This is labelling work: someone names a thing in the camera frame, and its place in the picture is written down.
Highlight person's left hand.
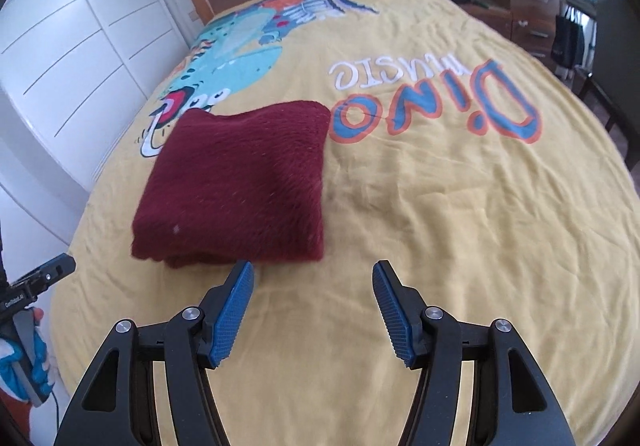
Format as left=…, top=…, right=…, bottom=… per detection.
left=0, top=308, right=52, bottom=402

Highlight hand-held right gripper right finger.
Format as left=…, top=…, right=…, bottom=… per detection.
left=371, top=260, right=576, bottom=446

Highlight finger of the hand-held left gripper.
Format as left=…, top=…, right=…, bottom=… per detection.
left=30, top=253, right=77, bottom=288

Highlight white wardrobe doors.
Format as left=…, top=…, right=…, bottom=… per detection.
left=0, top=0, right=188, bottom=247

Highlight maroon knit sweater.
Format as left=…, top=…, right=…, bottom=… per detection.
left=131, top=100, right=332, bottom=269

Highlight yellow printed blanket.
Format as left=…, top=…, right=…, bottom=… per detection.
left=47, top=0, right=633, bottom=446

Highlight wooden drawer cabinet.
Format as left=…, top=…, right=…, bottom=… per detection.
left=470, top=0, right=566, bottom=59

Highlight black cable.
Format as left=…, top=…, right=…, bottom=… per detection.
left=46, top=391, right=63, bottom=446

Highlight dark chair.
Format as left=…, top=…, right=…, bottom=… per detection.
left=580, top=0, right=640, bottom=134

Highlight black hanging bag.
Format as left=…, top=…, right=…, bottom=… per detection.
left=551, top=6, right=587, bottom=72

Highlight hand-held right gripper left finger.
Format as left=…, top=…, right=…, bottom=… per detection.
left=54, top=260, right=255, bottom=446

